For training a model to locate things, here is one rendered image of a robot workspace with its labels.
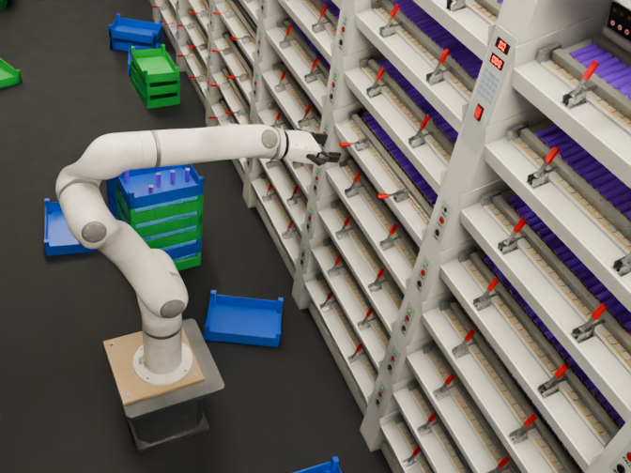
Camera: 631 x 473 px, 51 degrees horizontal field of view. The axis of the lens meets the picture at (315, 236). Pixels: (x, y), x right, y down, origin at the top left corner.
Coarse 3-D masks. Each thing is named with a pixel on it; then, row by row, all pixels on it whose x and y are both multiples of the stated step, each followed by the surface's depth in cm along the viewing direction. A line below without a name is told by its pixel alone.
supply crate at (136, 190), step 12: (156, 168) 271; (168, 168) 274; (180, 168) 276; (192, 168) 269; (120, 180) 257; (132, 180) 266; (144, 180) 267; (168, 180) 269; (180, 180) 270; (192, 180) 271; (132, 192) 248; (144, 192) 261; (156, 192) 254; (168, 192) 257; (180, 192) 260; (192, 192) 263; (132, 204) 252; (144, 204) 254; (156, 204) 257
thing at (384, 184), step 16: (336, 112) 217; (352, 112) 218; (368, 112) 221; (336, 128) 219; (368, 160) 205; (368, 176) 206; (384, 176) 199; (384, 192) 196; (400, 208) 189; (416, 224) 184; (416, 240) 185
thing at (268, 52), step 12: (276, 0) 259; (276, 12) 263; (264, 36) 268; (264, 48) 271; (264, 60) 275; (264, 84) 283; (252, 96) 294; (264, 96) 287; (252, 168) 311; (252, 192) 321; (252, 204) 326
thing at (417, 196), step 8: (360, 120) 215; (352, 128) 215; (360, 128) 214; (368, 136) 209; (376, 144) 206; (384, 152) 203; (384, 160) 203; (392, 160) 200; (392, 168) 198; (400, 176) 195; (408, 184) 192; (416, 192) 189; (408, 200) 190; (416, 200) 189; (424, 200) 187; (416, 208) 187; (424, 208) 185; (432, 208) 184
